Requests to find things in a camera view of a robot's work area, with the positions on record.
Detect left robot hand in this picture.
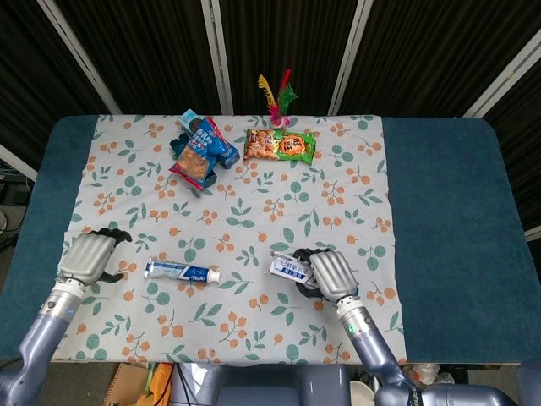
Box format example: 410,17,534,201
57,227,133,285

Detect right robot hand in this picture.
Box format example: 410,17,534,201
292,248,360,302

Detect blue white toothpaste box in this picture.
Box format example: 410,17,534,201
269,250,316,285

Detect blue white toothpaste tube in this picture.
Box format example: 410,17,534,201
145,258,221,284

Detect floral fruit print tablecloth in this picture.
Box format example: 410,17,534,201
52,112,407,365

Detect white cup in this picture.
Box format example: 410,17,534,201
349,380,375,406

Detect blue felt table cover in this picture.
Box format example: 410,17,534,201
0,114,541,365

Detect grey blue robot torso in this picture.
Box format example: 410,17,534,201
168,362,352,406

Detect green orange snack bag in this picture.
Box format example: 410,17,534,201
243,128,317,166

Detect orange yellow plastic bag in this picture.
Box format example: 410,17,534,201
145,362,175,406

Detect blue snack bag clear window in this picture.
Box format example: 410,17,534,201
168,117,240,190

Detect small dark blue carton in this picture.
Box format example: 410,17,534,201
217,145,240,169

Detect colourful feather shuttlecock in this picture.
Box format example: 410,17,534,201
257,69,300,129

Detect light blue snack packet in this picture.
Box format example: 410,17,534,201
178,108,205,133

